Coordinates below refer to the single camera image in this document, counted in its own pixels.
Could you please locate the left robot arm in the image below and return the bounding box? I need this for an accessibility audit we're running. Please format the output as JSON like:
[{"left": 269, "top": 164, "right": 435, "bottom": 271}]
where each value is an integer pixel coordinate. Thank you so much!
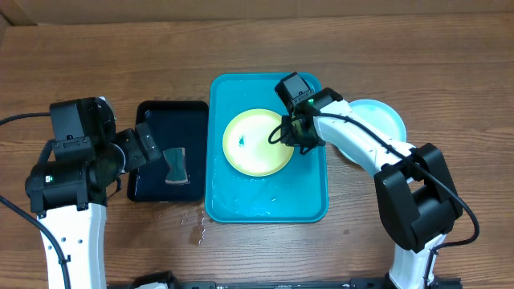
[{"left": 26, "top": 119, "right": 160, "bottom": 288}]

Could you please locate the green scrubbing sponge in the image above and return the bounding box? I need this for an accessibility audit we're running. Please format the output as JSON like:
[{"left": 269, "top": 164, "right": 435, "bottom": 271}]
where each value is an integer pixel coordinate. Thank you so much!
[{"left": 163, "top": 148, "right": 189, "bottom": 185}]

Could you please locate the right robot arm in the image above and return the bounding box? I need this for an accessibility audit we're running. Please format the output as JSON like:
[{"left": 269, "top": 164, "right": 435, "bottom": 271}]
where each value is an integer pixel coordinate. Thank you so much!
[{"left": 275, "top": 83, "right": 465, "bottom": 288}]

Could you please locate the teal serving tray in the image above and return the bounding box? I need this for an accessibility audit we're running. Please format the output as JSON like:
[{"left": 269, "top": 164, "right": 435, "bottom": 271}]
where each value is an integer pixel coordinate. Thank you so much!
[{"left": 205, "top": 72, "right": 328, "bottom": 223}]

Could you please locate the white plate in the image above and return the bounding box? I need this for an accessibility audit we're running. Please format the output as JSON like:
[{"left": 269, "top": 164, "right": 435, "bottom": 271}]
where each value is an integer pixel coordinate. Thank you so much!
[{"left": 349, "top": 99, "right": 407, "bottom": 142}]

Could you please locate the black tray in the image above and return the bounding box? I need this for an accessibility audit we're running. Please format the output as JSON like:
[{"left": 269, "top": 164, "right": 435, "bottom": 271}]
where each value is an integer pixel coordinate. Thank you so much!
[{"left": 127, "top": 100, "right": 209, "bottom": 202}]

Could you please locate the yellow plate with stain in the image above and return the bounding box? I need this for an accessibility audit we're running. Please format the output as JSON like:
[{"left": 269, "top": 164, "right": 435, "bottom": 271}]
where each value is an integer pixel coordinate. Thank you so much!
[{"left": 222, "top": 108, "right": 294, "bottom": 177}]

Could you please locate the black mounting rail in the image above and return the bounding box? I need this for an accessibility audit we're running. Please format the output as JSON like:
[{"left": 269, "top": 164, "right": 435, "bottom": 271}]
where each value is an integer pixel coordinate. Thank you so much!
[{"left": 108, "top": 271, "right": 463, "bottom": 289}]

